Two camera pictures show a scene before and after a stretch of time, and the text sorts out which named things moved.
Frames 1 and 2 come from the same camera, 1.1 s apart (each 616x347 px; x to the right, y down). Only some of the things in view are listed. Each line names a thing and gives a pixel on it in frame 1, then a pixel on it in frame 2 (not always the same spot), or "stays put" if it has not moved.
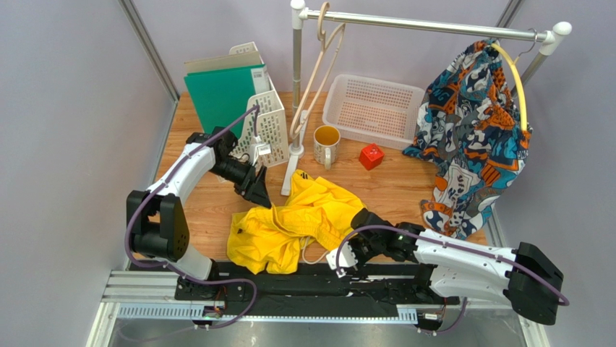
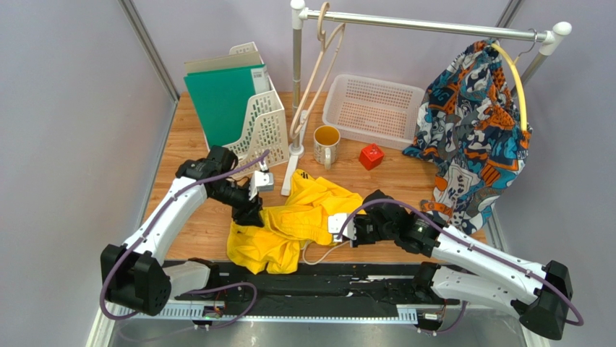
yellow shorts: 316,212 stays put
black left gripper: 258,194 to 249,211
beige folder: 239,60 stays put
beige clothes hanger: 330,43 stays put
